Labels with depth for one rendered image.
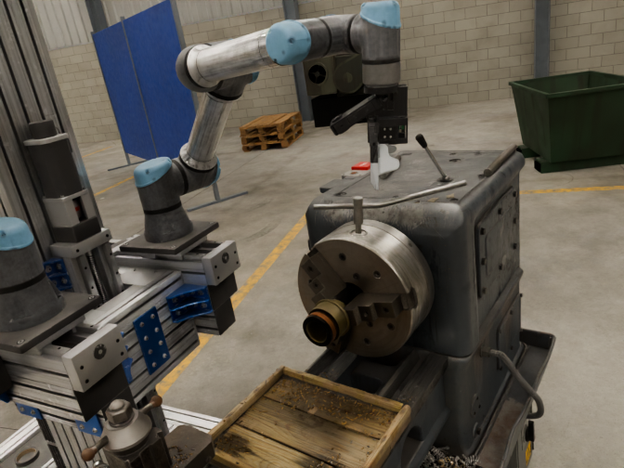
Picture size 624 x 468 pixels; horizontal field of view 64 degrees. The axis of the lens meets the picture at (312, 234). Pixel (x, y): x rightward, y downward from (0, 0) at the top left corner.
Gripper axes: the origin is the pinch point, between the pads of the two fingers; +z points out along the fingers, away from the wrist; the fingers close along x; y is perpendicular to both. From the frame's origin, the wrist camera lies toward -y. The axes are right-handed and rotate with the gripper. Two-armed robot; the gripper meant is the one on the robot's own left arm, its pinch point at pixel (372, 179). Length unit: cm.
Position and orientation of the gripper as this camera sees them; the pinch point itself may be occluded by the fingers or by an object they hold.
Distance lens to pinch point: 111.3
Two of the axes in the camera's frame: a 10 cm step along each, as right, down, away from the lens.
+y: 9.9, -0.2, -1.1
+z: 0.7, 9.1, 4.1
